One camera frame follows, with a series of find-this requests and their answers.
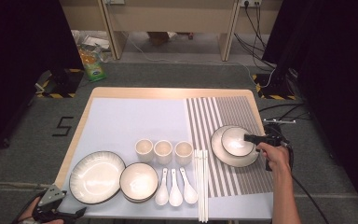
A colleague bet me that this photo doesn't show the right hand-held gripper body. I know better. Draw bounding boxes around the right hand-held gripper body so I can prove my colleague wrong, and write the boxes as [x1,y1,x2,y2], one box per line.
[261,119,297,147]

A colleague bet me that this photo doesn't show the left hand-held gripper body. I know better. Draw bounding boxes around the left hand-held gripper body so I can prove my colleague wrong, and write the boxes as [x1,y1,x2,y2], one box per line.
[32,184,76,223]

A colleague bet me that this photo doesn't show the white bowl dark rim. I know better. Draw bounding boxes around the white bowl dark rim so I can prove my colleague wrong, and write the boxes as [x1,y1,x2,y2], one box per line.
[122,189,158,204]
[221,126,255,158]
[119,161,159,202]

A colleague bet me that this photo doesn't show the white plate dark rim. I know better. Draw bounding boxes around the white plate dark rim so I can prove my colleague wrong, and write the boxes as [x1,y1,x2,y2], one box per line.
[210,124,260,168]
[68,150,127,205]

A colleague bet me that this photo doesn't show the white ceramic cup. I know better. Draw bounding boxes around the white ceramic cup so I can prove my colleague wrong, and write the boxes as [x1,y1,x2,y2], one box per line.
[134,138,155,161]
[153,139,173,165]
[173,140,194,166]

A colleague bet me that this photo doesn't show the bundle of white chopsticks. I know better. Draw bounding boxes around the bundle of white chopsticks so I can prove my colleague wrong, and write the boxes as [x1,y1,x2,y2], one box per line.
[193,148,210,224]

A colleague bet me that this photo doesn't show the white ceramic spoon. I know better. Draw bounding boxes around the white ceramic spoon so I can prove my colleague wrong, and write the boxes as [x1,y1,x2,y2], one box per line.
[154,167,170,206]
[179,167,199,205]
[168,168,184,207]

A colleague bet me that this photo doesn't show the person's right hand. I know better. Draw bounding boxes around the person's right hand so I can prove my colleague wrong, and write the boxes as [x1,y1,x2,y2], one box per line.
[255,142,292,175]

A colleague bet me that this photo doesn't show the person's left hand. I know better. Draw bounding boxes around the person's left hand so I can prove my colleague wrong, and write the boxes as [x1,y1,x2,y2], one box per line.
[18,199,65,224]

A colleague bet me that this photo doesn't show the black stand base hazard tape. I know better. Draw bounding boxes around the black stand base hazard tape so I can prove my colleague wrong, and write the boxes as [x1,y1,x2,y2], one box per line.
[35,68,85,99]
[251,72,297,101]

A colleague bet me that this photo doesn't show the striped grey placemat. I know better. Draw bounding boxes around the striped grey placemat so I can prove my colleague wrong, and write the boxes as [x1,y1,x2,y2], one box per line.
[185,95,276,199]

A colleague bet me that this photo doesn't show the black curtain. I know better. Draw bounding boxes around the black curtain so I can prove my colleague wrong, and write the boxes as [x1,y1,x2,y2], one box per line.
[0,0,84,160]
[261,0,358,218]

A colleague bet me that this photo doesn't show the pale blue table mat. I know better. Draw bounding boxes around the pale blue table mat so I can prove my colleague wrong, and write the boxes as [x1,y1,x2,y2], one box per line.
[57,97,276,221]

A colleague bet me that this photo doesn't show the green orange snack bag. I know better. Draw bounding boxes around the green orange snack bag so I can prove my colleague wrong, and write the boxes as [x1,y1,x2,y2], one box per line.
[76,45,108,83]

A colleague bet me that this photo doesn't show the cardboard box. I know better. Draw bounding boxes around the cardboard box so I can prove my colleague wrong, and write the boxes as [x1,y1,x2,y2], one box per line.
[146,31,177,47]

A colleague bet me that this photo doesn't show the beige desk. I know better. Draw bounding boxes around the beige desk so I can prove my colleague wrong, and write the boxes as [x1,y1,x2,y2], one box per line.
[58,0,283,63]

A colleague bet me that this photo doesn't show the clear plastic bags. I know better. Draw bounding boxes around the clear plastic bags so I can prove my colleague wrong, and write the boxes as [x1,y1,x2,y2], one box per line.
[70,29,112,63]

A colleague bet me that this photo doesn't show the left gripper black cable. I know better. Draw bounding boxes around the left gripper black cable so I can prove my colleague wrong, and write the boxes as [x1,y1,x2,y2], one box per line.
[11,190,44,224]

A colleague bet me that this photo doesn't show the white cable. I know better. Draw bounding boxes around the white cable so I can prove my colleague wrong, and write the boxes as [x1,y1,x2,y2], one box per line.
[120,30,277,89]

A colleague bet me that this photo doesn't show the long curved black floor cable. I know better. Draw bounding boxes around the long curved black floor cable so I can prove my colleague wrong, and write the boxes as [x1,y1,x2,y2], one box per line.
[273,104,329,224]

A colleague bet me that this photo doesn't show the black power cable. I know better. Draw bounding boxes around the black power cable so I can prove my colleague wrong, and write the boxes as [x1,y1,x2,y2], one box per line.
[233,32,277,70]
[243,3,267,49]

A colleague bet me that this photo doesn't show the white wall socket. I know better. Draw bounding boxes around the white wall socket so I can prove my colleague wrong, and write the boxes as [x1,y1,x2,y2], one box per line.
[239,0,263,7]

